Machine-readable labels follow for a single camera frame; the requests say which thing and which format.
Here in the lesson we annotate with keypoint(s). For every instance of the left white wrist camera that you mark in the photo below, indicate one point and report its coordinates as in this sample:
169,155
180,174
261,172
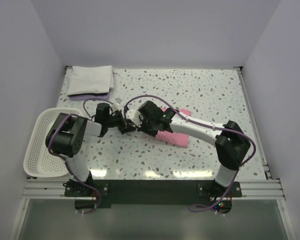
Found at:
117,105

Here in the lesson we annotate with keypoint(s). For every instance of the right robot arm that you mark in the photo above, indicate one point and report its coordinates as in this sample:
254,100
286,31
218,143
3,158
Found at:
228,139

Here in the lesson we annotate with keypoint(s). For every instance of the pink t shirt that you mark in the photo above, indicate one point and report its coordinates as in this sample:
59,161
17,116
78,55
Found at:
177,139

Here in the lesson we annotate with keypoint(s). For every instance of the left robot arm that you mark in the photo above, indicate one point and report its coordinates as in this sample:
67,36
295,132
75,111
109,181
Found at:
66,136

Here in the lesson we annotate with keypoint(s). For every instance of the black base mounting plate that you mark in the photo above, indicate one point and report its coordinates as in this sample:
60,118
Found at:
150,192

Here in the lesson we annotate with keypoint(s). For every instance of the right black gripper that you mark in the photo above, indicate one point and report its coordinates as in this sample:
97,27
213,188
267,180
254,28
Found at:
142,125

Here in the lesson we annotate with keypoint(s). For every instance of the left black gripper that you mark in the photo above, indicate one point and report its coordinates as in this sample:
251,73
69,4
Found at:
121,121

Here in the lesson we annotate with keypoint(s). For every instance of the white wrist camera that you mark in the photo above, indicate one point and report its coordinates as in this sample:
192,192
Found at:
134,116
117,105

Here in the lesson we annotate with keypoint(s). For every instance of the white perforated plastic basket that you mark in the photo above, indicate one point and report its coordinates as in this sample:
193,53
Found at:
38,162

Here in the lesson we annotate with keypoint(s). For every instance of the folded white t shirt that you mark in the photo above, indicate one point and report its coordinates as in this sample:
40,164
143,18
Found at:
100,77

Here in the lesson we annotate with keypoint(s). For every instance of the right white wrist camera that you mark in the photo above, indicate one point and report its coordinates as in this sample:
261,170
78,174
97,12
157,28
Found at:
134,116

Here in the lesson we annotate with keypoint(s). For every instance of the folded purple t shirt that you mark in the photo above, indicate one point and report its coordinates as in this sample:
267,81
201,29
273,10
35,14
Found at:
91,90

